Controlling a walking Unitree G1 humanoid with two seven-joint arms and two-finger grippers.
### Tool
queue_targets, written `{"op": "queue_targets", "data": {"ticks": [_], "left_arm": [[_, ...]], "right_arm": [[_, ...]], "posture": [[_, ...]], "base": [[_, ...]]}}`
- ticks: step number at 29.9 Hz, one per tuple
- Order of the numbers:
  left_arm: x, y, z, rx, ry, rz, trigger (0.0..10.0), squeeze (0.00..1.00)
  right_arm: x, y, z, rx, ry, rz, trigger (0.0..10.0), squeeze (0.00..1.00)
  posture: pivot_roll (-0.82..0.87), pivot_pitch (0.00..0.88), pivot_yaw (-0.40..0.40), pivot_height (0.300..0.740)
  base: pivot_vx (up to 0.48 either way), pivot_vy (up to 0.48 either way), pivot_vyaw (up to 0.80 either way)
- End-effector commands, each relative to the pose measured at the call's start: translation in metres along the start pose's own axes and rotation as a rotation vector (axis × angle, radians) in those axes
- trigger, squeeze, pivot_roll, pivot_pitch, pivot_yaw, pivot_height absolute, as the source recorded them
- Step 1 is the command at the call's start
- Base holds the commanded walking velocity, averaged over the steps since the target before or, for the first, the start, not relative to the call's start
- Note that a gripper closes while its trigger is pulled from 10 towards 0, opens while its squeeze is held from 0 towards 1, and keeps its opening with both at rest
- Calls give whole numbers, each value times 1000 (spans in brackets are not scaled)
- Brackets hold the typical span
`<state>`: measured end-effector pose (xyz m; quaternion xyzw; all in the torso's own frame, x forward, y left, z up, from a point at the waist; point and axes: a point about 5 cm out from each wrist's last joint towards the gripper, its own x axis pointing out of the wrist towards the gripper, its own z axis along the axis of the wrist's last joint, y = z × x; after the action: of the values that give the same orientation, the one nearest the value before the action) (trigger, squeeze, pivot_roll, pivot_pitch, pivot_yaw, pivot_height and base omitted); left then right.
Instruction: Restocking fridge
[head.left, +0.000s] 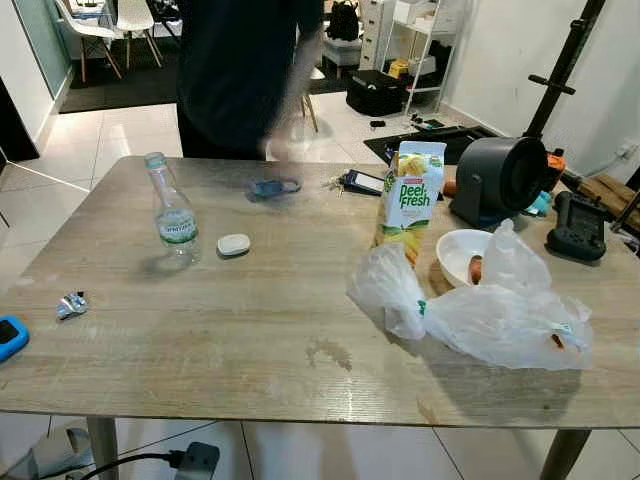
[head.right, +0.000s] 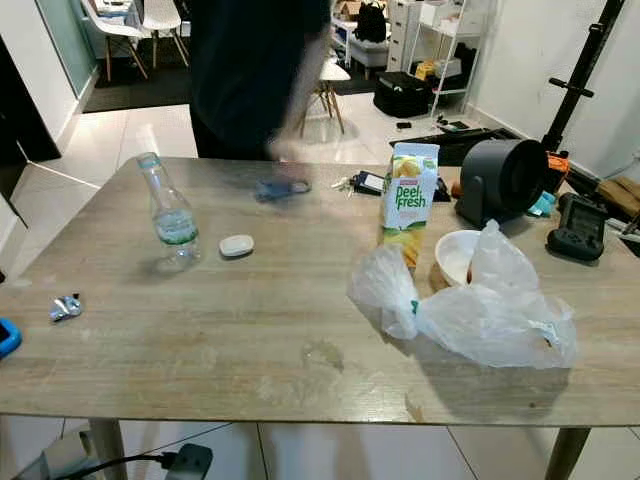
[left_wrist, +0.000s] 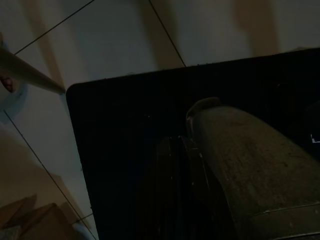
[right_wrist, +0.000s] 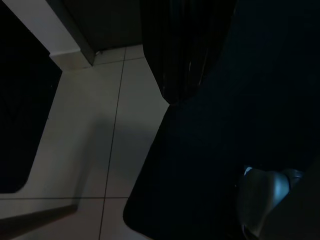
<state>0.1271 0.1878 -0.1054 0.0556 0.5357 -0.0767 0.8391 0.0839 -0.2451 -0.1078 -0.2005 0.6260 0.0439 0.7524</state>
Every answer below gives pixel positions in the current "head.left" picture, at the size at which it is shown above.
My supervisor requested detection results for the black pole stand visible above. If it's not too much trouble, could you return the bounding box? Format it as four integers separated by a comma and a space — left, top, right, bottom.
524, 0, 608, 141

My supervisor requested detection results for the dark grey rug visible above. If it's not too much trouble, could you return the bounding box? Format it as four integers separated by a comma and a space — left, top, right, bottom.
58, 38, 351, 114

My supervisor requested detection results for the white drawer cabinet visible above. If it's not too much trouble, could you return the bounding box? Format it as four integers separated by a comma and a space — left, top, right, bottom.
357, 0, 401, 73

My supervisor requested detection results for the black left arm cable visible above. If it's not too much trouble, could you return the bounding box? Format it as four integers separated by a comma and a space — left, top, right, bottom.
92, 452, 187, 480

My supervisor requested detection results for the black backpack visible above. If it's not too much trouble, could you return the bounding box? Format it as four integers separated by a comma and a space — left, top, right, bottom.
326, 0, 362, 44

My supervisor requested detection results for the dark grey round fan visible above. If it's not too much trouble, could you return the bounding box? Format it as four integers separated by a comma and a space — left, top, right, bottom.
448, 136, 550, 230

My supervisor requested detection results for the crumpled silver foil wrapper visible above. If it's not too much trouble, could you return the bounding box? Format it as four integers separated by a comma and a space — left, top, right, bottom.
56, 292, 90, 322

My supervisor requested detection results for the Peel Fresh juice carton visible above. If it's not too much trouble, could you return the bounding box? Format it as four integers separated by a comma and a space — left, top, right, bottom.
375, 141, 448, 267

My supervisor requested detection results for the black floor mat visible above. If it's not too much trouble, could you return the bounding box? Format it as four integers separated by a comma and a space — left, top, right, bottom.
362, 124, 501, 167

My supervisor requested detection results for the black card wallet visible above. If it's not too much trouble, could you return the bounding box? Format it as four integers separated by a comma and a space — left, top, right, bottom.
340, 170, 387, 197

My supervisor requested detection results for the small teal object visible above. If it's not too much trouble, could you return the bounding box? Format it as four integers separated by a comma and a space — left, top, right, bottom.
524, 190, 554, 217

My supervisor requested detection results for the light wooden table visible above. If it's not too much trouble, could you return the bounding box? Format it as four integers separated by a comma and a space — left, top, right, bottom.
0, 155, 640, 480

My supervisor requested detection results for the blue rounded device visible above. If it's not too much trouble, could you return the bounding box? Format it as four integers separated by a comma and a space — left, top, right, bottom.
0, 316, 31, 364

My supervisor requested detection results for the black suitcase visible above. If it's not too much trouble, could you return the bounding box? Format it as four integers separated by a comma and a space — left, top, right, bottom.
345, 69, 410, 117

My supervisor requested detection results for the small orange object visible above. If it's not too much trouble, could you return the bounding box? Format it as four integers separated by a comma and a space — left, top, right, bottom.
545, 148, 567, 183

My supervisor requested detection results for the white bowl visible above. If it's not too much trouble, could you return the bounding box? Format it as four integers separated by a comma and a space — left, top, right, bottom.
436, 229, 497, 290

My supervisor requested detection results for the brown bag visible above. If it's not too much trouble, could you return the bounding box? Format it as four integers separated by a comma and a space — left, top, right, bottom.
578, 172, 640, 233

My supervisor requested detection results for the person in dark clothes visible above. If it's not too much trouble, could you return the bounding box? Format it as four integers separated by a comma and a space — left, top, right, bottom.
176, 0, 327, 163

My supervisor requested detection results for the clear plastic bag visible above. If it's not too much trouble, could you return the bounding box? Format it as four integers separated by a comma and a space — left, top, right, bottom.
346, 218, 595, 372

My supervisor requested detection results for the clear plastic water bottle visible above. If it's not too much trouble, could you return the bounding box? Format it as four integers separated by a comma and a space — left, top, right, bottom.
144, 152, 202, 267

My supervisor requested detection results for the blue carabiner clip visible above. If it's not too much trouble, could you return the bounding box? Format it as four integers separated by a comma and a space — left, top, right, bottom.
248, 177, 303, 200

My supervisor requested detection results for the wooden stool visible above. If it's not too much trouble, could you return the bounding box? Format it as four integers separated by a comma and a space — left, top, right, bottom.
298, 66, 327, 134

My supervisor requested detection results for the white chair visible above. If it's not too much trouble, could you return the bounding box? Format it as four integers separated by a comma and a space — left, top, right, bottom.
53, 0, 123, 83
113, 0, 167, 69

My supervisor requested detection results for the black handheld controller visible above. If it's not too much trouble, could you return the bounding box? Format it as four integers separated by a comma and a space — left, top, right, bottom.
544, 191, 609, 264

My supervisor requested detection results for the white wire shelf rack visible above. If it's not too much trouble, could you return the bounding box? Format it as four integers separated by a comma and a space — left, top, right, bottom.
398, 0, 463, 117

